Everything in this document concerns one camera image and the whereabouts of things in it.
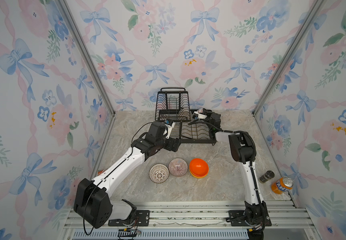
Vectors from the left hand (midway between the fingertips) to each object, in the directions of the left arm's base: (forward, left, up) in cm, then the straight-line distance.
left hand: (174, 137), depth 80 cm
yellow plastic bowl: (-15, -14, -15) cm, 26 cm away
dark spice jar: (-16, -50, -11) cm, 53 cm away
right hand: (+34, -23, -8) cm, 41 cm away
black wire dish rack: (+39, +1, -12) cm, 41 cm away
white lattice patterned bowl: (-12, +9, -20) cm, 25 cm away
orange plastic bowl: (-10, -14, -15) cm, 23 cm away
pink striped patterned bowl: (-8, -2, -20) cm, 21 cm away
